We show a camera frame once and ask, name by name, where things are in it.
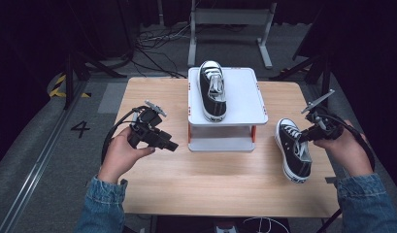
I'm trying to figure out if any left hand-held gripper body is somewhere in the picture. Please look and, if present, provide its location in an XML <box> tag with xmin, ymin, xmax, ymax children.
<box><xmin>127</xmin><ymin>99</ymin><xmax>168</xmax><ymax>150</ymax></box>

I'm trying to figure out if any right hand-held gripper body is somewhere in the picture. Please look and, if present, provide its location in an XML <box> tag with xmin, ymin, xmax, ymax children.
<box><xmin>300</xmin><ymin>88</ymin><xmax>345</xmax><ymax>141</ymax></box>

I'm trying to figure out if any black canvas sneaker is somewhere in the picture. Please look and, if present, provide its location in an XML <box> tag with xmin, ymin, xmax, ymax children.
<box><xmin>198</xmin><ymin>59</ymin><xmax>228</xmax><ymax>123</ymax></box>
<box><xmin>274</xmin><ymin>117</ymin><xmax>314</xmax><ymax>184</ymax></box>

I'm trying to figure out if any white two-tier shoe rack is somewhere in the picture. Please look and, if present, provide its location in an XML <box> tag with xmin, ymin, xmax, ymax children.
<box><xmin>186</xmin><ymin>66</ymin><xmax>270</xmax><ymax>153</ymax></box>

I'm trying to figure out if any person's right hand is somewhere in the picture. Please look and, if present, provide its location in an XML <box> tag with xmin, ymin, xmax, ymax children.
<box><xmin>314</xmin><ymin>119</ymin><xmax>375</xmax><ymax>178</ymax></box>

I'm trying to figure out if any person's left hand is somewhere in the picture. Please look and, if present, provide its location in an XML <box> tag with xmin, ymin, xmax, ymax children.
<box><xmin>97</xmin><ymin>126</ymin><xmax>156</xmax><ymax>185</ymax></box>

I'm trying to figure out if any black tripod stand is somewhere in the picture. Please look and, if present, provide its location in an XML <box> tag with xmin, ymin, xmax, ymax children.
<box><xmin>63</xmin><ymin>48</ymin><xmax>128</xmax><ymax>112</ymax></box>
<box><xmin>269</xmin><ymin>53</ymin><xmax>334</xmax><ymax>108</ymax></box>

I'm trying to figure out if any yellow black striped tape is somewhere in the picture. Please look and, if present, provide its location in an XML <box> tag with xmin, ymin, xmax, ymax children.
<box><xmin>49</xmin><ymin>74</ymin><xmax>92</xmax><ymax>99</ymax></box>

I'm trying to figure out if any white red device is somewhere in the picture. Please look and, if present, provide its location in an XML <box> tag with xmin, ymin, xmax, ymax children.
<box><xmin>214</xmin><ymin>221</ymin><xmax>240</xmax><ymax>233</ymax></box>

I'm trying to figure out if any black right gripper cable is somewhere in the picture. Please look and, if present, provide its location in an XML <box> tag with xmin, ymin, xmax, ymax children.
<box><xmin>324</xmin><ymin>113</ymin><xmax>377</xmax><ymax>173</ymax></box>

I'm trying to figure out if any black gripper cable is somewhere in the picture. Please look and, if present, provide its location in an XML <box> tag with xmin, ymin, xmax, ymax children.
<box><xmin>324</xmin><ymin>113</ymin><xmax>377</xmax><ymax>173</ymax></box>
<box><xmin>101</xmin><ymin>105</ymin><xmax>149</xmax><ymax>166</ymax></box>

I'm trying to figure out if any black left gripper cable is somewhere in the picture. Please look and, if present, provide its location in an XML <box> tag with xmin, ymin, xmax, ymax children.
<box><xmin>101</xmin><ymin>105</ymin><xmax>149</xmax><ymax>166</ymax></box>

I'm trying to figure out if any bundle of floor cables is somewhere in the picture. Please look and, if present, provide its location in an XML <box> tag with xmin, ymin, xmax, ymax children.
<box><xmin>133</xmin><ymin>22</ymin><xmax>191</xmax><ymax>80</ymax></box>

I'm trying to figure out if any thin white cable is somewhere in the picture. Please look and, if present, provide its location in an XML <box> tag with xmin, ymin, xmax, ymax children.
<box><xmin>243</xmin><ymin>216</ymin><xmax>291</xmax><ymax>233</ymax></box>

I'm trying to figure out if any grey metal stand frame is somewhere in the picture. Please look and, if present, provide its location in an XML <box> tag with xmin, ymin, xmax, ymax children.
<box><xmin>186</xmin><ymin>0</ymin><xmax>279</xmax><ymax>70</ymax></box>

